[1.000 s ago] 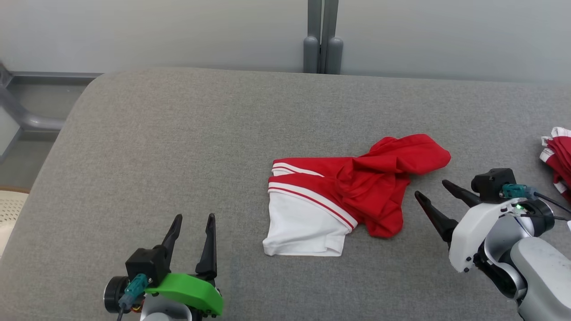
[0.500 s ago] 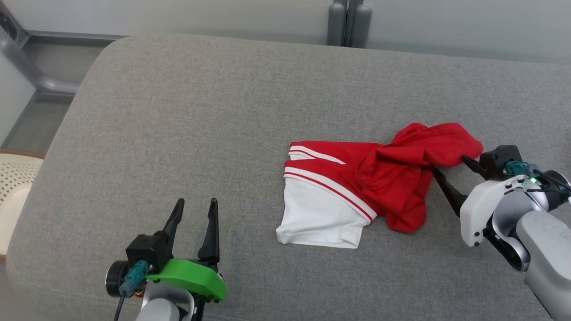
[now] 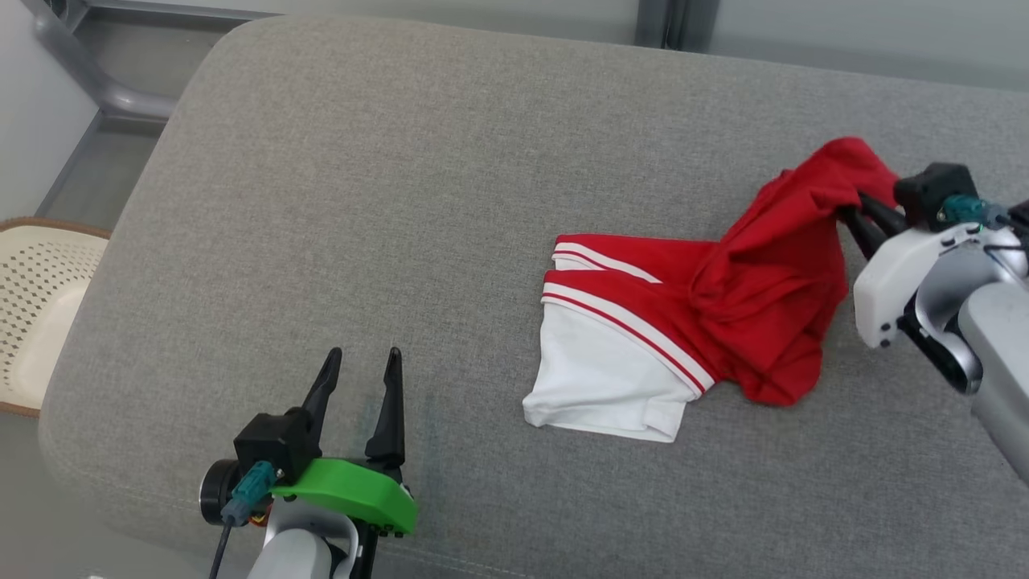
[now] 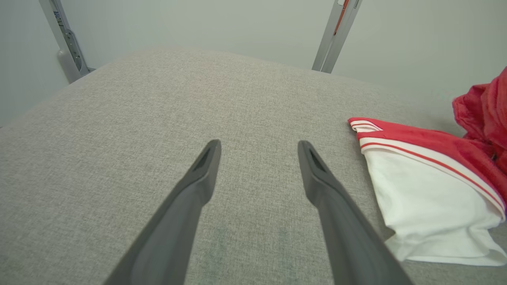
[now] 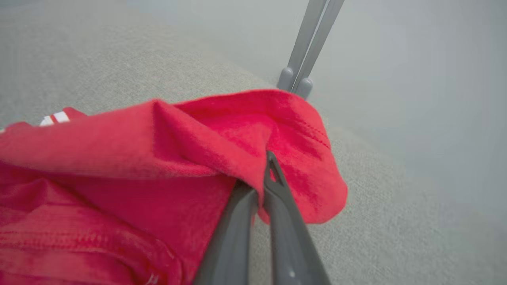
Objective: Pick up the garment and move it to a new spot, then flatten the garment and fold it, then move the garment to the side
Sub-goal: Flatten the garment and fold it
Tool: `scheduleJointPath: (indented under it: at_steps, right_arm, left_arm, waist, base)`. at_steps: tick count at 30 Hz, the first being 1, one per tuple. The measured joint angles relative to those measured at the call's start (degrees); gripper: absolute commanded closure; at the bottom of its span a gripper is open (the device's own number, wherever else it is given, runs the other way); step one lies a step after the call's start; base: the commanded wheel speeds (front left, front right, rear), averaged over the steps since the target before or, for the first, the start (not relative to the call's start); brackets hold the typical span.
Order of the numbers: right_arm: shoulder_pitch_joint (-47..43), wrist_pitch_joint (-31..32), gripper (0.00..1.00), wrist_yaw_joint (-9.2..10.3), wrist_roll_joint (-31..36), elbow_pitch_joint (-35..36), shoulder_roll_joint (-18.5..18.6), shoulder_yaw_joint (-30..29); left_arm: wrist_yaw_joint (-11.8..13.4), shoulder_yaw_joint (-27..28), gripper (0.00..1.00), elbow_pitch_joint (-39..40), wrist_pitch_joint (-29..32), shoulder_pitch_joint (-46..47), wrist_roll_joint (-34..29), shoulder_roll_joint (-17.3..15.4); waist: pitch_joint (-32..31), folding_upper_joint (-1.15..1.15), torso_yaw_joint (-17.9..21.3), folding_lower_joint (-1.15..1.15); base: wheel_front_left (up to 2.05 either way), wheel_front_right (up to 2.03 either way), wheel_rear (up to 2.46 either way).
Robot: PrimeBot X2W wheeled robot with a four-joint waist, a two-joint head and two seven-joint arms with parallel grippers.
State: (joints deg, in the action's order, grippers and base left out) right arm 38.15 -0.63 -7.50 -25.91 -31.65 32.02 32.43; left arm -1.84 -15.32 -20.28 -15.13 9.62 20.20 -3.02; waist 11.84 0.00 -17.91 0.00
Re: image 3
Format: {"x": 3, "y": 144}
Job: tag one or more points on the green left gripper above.
{"x": 362, "y": 494}

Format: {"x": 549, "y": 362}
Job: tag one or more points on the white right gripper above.
{"x": 892, "y": 273}

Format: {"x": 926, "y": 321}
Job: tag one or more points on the red and white basketball jersey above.
{"x": 764, "y": 281}

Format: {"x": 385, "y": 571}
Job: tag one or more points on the grey fabric sofa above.
{"x": 402, "y": 201}

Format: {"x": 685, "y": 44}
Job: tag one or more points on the beige perforated chair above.
{"x": 40, "y": 314}

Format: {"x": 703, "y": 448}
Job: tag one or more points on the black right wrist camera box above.
{"x": 928, "y": 193}

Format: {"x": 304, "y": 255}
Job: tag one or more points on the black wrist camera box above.
{"x": 928, "y": 193}
{"x": 277, "y": 442}

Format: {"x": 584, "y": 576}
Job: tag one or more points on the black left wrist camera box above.
{"x": 277, "y": 442}

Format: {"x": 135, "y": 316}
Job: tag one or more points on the grey partition post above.
{"x": 675, "y": 20}

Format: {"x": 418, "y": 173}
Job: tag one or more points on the grey metal frame leg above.
{"x": 104, "y": 84}

